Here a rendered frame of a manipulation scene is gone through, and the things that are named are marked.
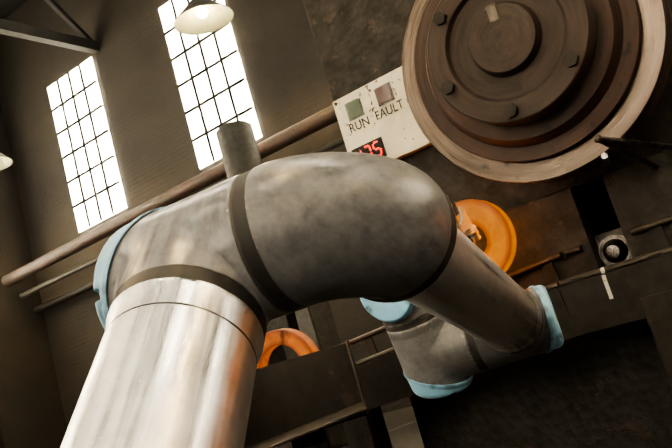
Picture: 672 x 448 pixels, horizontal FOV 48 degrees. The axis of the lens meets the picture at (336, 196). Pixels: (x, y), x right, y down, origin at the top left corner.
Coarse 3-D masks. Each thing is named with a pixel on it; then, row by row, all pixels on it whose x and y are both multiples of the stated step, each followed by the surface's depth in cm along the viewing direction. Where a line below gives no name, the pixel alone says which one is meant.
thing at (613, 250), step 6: (612, 240) 134; (618, 240) 133; (606, 246) 133; (612, 246) 132; (618, 246) 132; (624, 246) 132; (606, 252) 133; (612, 252) 132; (618, 252) 132; (624, 252) 132; (606, 258) 134; (612, 258) 132; (618, 258) 132; (624, 258) 133
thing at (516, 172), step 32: (416, 0) 142; (640, 0) 120; (416, 32) 142; (640, 64) 120; (416, 96) 142; (640, 96) 120; (608, 128) 123; (480, 160) 135; (544, 160) 128; (576, 160) 125
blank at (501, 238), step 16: (464, 208) 136; (480, 208) 134; (496, 208) 133; (480, 224) 134; (496, 224) 132; (512, 224) 133; (496, 240) 132; (512, 240) 131; (496, 256) 132; (512, 256) 132
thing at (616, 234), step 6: (618, 228) 134; (600, 234) 136; (606, 234) 135; (612, 234) 134; (618, 234) 134; (600, 240) 135; (606, 240) 135; (624, 240) 133; (600, 246) 135; (600, 252) 135; (600, 258) 135; (630, 258) 132; (606, 264) 135
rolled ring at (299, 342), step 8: (288, 328) 163; (272, 336) 163; (280, 336) 162; (288, 336) 160; (296, 336) 159; (304, 336) 160; (264, 344) 164; (272, 344) 163; (280, 344) 162; (288, 344) 160; (296, 344) 159; (304, 344) 158; (312, 344) 160; (264, 352) 164; (296, 352) 159; (304, 352) 158; (264, 360) 165
